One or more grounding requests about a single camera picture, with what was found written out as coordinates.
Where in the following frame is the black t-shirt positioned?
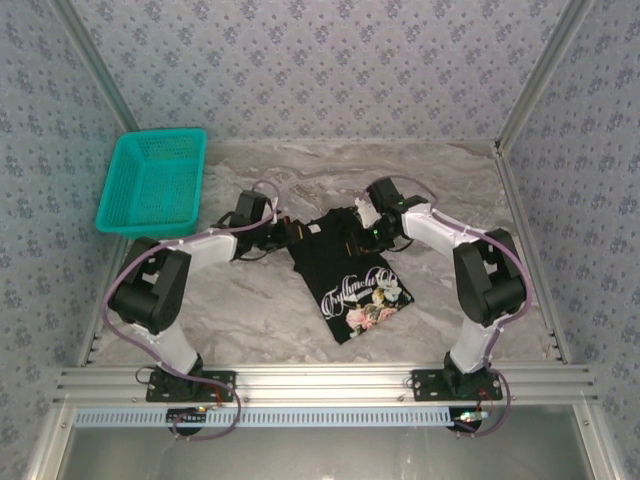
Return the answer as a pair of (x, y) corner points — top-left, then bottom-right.
(287, 207), (416, 347)

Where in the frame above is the teal plastic basket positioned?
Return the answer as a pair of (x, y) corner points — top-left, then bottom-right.
(94, 128), (209, 239)

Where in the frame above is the small electronics board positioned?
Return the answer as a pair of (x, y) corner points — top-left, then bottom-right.
(167, 407), (209, 426)
(452, 407), (494, 431)

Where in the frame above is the aluminium side rail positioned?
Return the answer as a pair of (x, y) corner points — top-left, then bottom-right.
(492, 142), (571, 364)
(77, 234), (131, 369)

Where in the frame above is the aluminium frame rail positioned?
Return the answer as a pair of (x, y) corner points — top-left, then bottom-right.
(54, 364), (599, 406)

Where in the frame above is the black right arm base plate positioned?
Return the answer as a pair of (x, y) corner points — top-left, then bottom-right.
(410, 368), (504, 403)

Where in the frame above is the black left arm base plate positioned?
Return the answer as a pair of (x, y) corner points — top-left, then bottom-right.
(145, 368), (237, 403)

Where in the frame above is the white slotted cable duct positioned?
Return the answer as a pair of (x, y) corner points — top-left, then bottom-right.
(73, 405), (456, 429)

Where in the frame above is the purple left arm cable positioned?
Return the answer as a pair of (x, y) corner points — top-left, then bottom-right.
(102, 180), (284, 442)

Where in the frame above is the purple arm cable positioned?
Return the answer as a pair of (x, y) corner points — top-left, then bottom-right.
(362, 174), (534, 439)
(102, 180), (284, 442)

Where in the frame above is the aluminium corner post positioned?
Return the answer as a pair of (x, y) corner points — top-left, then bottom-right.
(493, 0), (599, 151)
(49, 0), (141, 132)

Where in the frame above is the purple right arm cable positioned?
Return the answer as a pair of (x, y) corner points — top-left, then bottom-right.
(362, 174), (534, 439)

